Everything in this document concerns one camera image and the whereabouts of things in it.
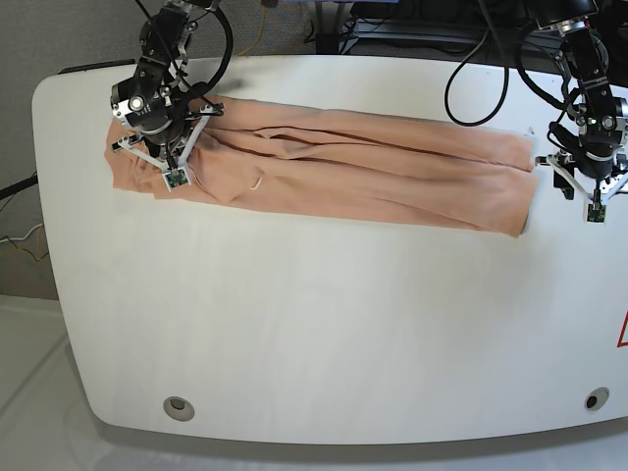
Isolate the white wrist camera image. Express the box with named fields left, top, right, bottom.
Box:
left=586, top=201, right=606, bottom=224
left=162, top=167, right=191, bottom=192

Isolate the right table cable grommet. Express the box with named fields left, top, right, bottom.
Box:
left=584, top=388, right=609, bottom=411

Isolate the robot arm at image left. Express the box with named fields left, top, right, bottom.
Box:
left=110, top=1, right=234, bottom=183

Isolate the table cable grommet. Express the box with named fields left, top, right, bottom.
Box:
left=584, top=388, right=609, bottom=411
left=163, top=396, right=195, bottom=422

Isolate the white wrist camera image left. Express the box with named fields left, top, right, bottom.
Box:
left=162, top=167, right=191, bottom=192

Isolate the aluminium frame rail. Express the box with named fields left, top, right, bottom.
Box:
left=345, top=20, right=561, bottom=73

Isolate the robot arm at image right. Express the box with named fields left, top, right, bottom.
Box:
left=512, top=1, right=627, bottom=221

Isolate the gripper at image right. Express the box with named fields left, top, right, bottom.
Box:
left=535, top=147, right=627, bottom=204

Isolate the yellow floor cable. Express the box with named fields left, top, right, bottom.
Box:
left=236, top=7, right=269, bottom=59

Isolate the peach orange T-shirt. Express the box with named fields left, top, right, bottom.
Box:
left=104, top=98, right=538, bottom=237

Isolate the black desk leg base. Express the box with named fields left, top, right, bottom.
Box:
left=312, top=1, right=344, bottom=55

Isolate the left table cable grommet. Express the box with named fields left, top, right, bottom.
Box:
left=163, top=396, right=195, bottom=422

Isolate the black strip behind table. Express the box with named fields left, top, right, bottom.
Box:
left=58, top=59, right=135, bottom=75

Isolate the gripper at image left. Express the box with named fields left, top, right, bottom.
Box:
left=110, top=103, right=225, bottom=172

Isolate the white floor cable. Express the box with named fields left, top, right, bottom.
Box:
left=9, top=223, right=45, bottom=244

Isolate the black bar at left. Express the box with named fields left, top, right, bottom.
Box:
left=0, top=173, right=38, bottom=200

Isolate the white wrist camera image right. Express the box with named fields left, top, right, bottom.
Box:
left=586, top=201, right=606, bottom=224

